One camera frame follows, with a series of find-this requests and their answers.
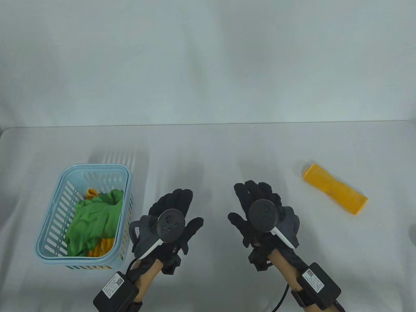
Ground person's left hand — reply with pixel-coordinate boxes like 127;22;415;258
135;188;204;275

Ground person's right hand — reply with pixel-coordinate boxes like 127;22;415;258
228;180;307;272

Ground green towel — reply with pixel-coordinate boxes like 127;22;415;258
65;189;124;257

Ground orange-yellow towel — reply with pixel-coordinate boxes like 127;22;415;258
85;188;115;258

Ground yellow square towel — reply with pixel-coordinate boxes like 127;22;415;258
302;163;369;216

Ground grey white tracker controller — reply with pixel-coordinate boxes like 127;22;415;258
249;199;300;250
129;209;186;260

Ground black wrist sensor box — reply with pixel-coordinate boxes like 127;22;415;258
297;263;342;310
93;271;139;312

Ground light blue plastic basket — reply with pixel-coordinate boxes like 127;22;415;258
35;163;134;270

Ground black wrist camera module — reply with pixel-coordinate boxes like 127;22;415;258
249;247;272;272
161;253;182;275

